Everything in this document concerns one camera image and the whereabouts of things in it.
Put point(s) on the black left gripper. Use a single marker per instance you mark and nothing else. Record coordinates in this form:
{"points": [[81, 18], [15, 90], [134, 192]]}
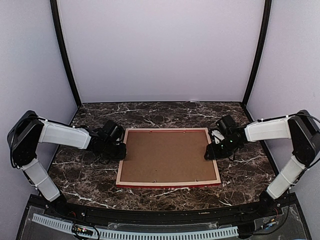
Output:
{"points": [[122, 154]]}

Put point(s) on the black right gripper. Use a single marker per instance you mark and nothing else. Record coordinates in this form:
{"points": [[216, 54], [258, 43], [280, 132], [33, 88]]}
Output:
{"points": [[213, 152]]}

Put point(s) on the red wooden picture frame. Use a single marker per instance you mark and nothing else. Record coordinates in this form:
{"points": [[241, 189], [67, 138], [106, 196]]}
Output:
{"points": [[167, 185]]}

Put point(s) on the brown cardboard backing board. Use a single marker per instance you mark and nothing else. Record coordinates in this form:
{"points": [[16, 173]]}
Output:
{"points": [[167, 155]]}

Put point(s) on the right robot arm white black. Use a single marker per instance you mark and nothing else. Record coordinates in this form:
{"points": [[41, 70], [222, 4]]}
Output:
{"points": [[301, 130]]}

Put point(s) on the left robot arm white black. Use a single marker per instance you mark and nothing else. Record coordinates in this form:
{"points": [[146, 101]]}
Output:
{"points": [[31, 130]]}

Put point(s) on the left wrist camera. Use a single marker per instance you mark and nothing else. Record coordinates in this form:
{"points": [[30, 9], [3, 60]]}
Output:
{"points": [[113, 130]]}

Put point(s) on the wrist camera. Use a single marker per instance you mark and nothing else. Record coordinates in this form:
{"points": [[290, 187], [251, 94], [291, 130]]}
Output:
{"points": [[226, 125], [113, 130]]}

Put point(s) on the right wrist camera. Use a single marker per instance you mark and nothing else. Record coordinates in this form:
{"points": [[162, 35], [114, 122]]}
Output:
{"points": [[226, 125]]}

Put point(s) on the white slotted cable duct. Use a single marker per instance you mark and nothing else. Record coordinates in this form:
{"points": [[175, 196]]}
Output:
{"points": [[121, 231]]}

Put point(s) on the black front rail base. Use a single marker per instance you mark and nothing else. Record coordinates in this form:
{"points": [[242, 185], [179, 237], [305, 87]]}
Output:
{"points": [[284, 221]]}

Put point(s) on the black enclosure frame post right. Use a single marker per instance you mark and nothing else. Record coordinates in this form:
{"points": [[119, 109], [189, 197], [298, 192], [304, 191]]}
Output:
{"points": [[259, 51]]}

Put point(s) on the black enclosure frame post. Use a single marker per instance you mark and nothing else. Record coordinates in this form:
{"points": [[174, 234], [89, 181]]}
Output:
{"points": [[259, 51], [63, 51]]}

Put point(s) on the black enclosure frame post left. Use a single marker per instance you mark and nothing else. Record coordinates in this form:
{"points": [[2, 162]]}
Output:
{"points": [[63, 51]]}

